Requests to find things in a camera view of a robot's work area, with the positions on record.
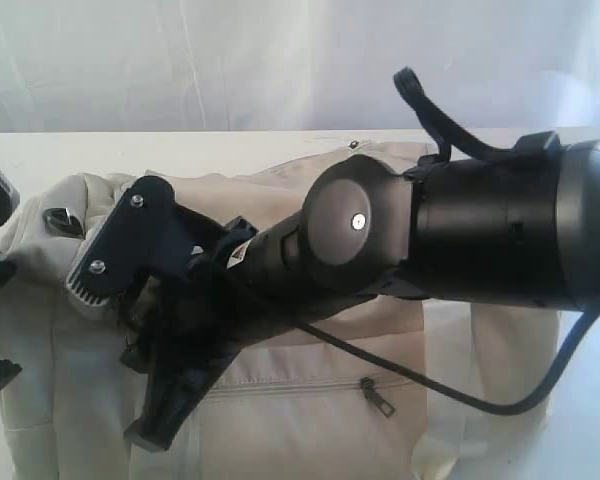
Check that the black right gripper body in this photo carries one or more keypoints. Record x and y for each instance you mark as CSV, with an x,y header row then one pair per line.
x,y
210,291

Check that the beige fabric duffel bag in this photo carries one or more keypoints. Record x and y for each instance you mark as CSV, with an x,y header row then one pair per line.
x,y
288,408

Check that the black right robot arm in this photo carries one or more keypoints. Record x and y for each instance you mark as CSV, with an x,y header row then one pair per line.
x,y
522,230

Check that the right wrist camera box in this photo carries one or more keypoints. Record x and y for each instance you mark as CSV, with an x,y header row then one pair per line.
x,y
124,243

